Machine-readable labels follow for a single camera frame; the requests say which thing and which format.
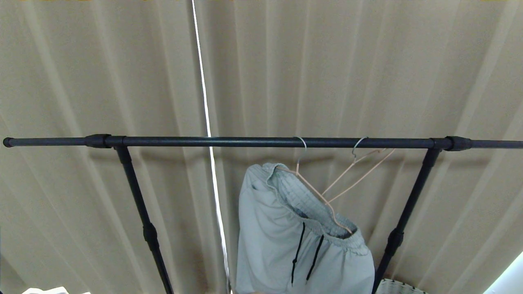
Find white laundry basket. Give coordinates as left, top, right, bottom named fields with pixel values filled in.
left=375, top=278, right=428, bottom=294

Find pale grey shorts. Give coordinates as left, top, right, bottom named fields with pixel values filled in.
left=236, top=163, right=375, bottom=294

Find pink clothes hanger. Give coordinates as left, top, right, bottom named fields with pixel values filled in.
left=275, top=137, right=353, bottom=235
left=322, top=137, right=396, bottom=204

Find black clothes rack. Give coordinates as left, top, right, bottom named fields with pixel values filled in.
left=2, top=134, right=523, bottom=294

